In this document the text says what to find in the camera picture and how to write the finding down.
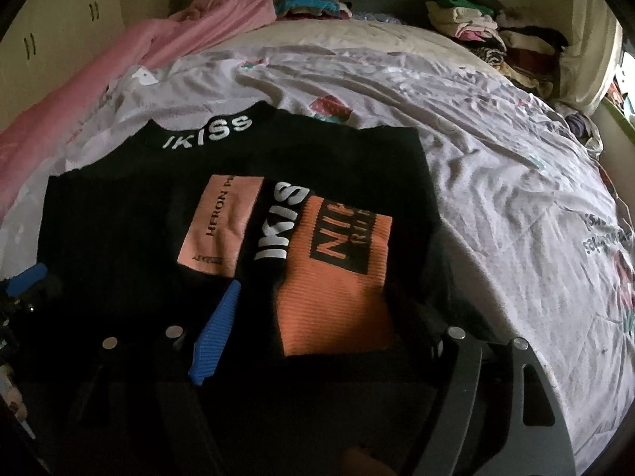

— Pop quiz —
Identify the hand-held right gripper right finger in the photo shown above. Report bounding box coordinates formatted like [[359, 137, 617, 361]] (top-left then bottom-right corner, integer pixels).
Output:
[[397, 324, 579, 476]]

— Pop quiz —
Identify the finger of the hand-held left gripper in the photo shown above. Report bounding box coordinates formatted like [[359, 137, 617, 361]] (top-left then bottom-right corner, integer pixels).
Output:
[[0, 264, 49, 297]]

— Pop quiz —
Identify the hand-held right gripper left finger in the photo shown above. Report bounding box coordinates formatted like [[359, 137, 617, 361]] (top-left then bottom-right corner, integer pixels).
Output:
[[60, 280, 242, 476]]

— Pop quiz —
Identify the black sweater with orange cuffs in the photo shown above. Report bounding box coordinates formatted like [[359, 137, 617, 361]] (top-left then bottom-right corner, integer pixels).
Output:
[[35, 102, 479, 407]]

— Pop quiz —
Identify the pile of colourful folded clothes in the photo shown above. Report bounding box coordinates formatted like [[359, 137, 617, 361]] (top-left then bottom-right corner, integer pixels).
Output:
[[275, 0, 354, 21]]

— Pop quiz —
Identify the large heap of mixed clothes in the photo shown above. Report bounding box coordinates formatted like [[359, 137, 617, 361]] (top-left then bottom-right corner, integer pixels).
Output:
[[425, 0, 570, 99]]

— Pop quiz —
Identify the lilac printed bedsheet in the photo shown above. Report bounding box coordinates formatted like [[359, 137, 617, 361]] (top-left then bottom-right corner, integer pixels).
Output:
[[0, 35, 635, 457]]

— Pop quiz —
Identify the pink blanket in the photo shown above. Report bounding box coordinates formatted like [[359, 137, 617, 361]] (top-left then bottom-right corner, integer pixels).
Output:
[[0, 0, 277, 199]]

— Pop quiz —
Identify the cream wardrobe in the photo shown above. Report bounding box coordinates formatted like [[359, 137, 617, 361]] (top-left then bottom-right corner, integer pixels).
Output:
[[0, 0, 126, 127]]

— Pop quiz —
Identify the purple crumpled cloth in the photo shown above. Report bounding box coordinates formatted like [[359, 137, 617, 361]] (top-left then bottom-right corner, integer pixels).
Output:
[[560, 109, 604, 154]]

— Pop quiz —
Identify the cream bed cover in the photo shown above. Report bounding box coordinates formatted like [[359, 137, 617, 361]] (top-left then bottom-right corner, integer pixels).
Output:
[[198, 17, 478, 63]]

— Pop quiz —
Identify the cream curtain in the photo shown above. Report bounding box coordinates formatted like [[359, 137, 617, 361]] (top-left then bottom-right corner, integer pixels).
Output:
[[560, 0, 624, 116]]

